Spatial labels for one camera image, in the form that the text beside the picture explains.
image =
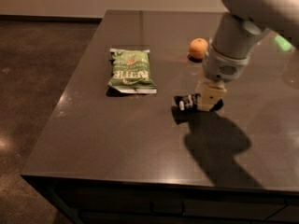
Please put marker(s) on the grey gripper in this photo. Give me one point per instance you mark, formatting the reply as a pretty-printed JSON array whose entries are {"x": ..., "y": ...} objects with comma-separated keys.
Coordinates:
[{"x": 221, "y": 66}]

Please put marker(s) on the black rxbar chocolate bar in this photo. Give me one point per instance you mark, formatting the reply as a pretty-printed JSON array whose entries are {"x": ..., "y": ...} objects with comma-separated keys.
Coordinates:
[{"x": 191, "y": 102}]

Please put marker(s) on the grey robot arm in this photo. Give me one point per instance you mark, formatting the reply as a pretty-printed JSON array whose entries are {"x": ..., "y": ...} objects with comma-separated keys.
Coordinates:
[{"x": 244, "y": 24}]

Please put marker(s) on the green jalapeno chip bag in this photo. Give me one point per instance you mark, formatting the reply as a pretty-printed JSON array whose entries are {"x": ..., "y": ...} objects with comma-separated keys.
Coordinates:
[{"x": 131, "y": 72}]

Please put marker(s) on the orange fruit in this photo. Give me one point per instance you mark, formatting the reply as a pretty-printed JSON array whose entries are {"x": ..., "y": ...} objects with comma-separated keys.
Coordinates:
[{"x": 197, "y": 48}]

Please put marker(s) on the dark counter drawer front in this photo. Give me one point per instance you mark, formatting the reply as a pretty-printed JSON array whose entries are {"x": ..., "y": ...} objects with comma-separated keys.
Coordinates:
[{"x": 157, "y": 202}]

